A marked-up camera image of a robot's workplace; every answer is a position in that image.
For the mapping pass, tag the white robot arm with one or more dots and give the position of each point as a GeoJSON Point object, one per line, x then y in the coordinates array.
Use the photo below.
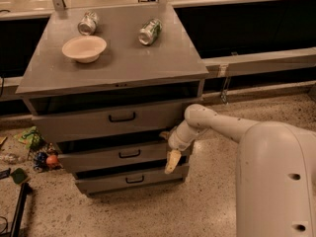
{"type": "Point", "coordinates": [275, 170]}

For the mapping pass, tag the silver crushed can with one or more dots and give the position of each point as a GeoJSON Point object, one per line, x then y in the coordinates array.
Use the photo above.
{"type": "Point", "coordinates": [89, 23]}

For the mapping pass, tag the grey metal railing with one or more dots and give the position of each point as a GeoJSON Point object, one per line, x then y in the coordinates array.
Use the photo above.
{"type": "Point", "coordinates": [235, 65]}

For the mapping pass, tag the grey drawer cabinet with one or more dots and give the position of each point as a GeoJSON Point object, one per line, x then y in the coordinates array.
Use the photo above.
{"type": "Point", "coordinates": [126, 73]}

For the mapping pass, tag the blue can on floor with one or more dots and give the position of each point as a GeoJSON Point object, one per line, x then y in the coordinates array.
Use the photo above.
{"type": "Point", "coordinates": [40, 162]}

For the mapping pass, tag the orange ball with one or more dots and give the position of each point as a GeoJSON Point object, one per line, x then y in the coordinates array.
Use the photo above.
{"type": "Point", "coordinates": [52, 161]}

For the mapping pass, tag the green chip bag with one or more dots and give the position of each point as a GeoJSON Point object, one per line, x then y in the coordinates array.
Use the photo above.
{"type": "Point", "coordinates": [31, 138]}

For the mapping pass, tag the grey bottom drawer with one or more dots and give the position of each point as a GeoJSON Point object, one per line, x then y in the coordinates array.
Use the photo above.
{"type": "Point", "coordinates": [122, 181]}

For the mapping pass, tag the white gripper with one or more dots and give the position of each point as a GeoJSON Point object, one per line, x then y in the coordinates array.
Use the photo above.
{"type": "Point", "coordinates": [175, 141]}

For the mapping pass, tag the black stand leg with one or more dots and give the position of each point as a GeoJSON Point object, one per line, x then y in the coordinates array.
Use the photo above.
{"type": "Point", "coordinates": [15, 227]}

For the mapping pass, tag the green sponge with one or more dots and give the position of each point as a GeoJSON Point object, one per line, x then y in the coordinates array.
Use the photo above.
{"type": "Point", "coordinates": [19, 176]}

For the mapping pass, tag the green soda can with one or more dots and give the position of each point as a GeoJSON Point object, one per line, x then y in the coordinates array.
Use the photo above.
{"type": "Point", "coordinates": [150, 31]}

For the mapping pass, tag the grey drawer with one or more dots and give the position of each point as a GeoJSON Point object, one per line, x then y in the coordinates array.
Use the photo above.
{"type": "Point", "coordinates": [114, 156]}
{"type": "Point", "coordinates": [111, 121]}
{"type": "Point", "coordinates": [122, 181]}

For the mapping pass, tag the clear plastic bottle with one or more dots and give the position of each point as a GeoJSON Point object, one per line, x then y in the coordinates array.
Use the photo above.
{"type": "Point", "coordinates": [12, 159]}

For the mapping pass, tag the grey top drawer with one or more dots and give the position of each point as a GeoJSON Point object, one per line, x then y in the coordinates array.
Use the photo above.
{"type": "Point", "coordinates": [111, 121]}

